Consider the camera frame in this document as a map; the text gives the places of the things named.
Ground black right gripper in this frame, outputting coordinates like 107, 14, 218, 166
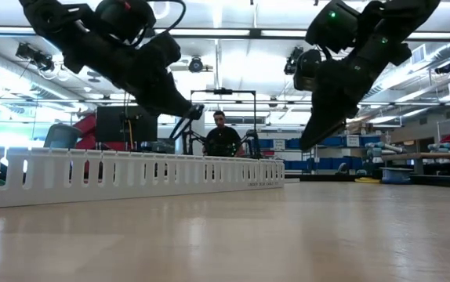
299, 49, 379, 151

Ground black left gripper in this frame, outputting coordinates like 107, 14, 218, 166
95, 45, 205, 121

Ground white slotted cable duct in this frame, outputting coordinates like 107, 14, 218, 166
0, 144, 285, 211

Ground shelf with blue bins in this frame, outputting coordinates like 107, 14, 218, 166
258, 131, 385, 173

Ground black monitor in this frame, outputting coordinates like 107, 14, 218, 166
95, 105, 158, 144

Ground person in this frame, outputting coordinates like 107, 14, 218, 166
203, 110, 245, 158

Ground red cabinet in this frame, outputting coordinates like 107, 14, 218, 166
71, 112, 128, 152

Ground office chair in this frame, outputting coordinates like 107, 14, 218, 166
43, 124, 83, 150

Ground wooden workbench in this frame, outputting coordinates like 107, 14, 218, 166
381, 151, 450, 175

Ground black overhead camera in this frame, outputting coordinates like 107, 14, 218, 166
188, 56, 214, 74

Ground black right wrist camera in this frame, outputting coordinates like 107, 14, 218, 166
293, 49, 325, 93

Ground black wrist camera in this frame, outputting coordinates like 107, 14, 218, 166
293, 49, 325, 93
146, 33, 182, 70

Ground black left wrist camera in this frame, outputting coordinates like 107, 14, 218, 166
146, 33, 182, 70

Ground blue wire spool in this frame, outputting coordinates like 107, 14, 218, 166
379, 167, 413, 185

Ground black aluminium rig frame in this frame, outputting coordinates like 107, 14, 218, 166
0, 26, 450, 190

